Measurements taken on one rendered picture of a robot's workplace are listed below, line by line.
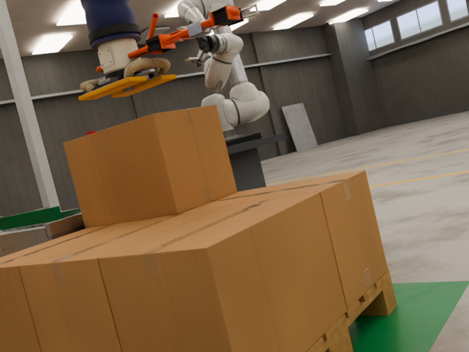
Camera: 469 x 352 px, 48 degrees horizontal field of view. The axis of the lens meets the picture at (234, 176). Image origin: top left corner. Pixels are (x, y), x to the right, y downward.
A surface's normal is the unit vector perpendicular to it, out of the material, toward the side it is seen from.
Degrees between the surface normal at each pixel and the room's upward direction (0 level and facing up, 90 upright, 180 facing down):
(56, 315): 90
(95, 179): 90
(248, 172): 90
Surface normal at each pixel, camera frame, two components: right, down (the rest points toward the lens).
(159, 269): -0.57, 0.19
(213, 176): 0.77, -0.15
